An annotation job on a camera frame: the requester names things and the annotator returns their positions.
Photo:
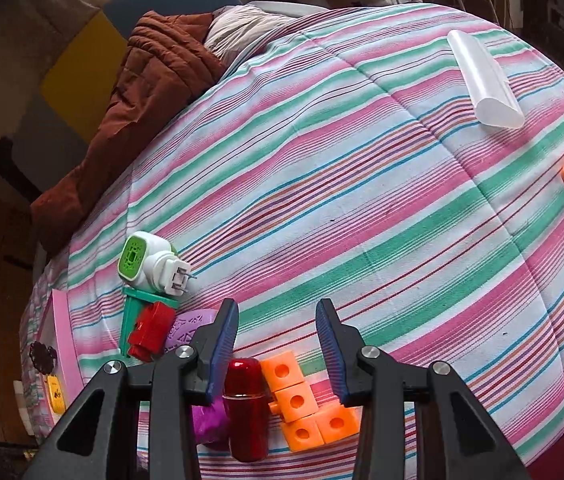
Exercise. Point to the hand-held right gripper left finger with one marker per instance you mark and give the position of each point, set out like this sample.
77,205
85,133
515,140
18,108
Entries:
222,355

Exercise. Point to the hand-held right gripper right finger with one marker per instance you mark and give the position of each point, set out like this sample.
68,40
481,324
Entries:
334,355

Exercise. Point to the purple round disc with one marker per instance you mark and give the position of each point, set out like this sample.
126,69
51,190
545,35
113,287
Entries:
187,325

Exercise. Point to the red toy block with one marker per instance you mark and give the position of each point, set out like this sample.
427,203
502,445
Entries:
152,327

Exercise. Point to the green plastic piece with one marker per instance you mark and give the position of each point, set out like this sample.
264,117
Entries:
132,310

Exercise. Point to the white green plug-in device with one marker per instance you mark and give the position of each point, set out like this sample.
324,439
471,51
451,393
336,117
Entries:
154,260

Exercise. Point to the pink box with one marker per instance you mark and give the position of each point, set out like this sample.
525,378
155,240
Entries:
64,330

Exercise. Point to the orange linked cubes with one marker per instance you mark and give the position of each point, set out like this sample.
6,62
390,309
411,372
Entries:
294,400

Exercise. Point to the red capsule bottle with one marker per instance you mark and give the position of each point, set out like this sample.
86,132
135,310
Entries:
247,410

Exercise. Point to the magenta plastic toy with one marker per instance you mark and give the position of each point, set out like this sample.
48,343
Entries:
209,420

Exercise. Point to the yellow tag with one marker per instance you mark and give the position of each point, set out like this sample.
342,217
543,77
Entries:
56,395

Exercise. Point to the striped bedsheet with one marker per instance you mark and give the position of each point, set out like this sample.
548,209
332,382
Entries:
361,185

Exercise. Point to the dark round item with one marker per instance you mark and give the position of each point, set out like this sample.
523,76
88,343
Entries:
42,357

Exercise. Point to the black mesh basket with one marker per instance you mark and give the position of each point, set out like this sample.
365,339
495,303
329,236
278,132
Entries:
9,460

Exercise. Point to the brown quilt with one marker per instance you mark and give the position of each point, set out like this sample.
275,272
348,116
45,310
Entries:
137,110

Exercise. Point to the translucent white case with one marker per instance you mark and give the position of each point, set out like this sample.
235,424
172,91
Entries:
486,85

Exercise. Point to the colour-block padded headboard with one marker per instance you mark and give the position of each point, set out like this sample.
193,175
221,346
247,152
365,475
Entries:
82,75

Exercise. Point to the beige pillow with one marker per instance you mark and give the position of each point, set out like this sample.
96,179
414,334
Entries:
247,27

